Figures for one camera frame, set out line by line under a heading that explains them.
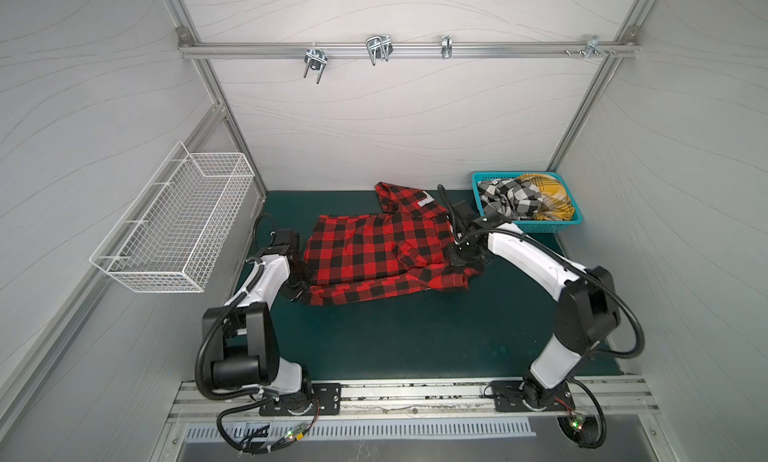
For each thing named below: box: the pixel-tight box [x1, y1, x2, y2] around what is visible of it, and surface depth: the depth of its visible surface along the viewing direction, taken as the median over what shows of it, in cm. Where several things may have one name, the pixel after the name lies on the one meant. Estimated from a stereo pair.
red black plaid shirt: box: [302, 182, 482, 306], surface depth 103 cm
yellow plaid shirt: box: [516, 174, 575, 221], surface depth 106 cm
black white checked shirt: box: [478, 178, 543, 219], surface depth 109 cm
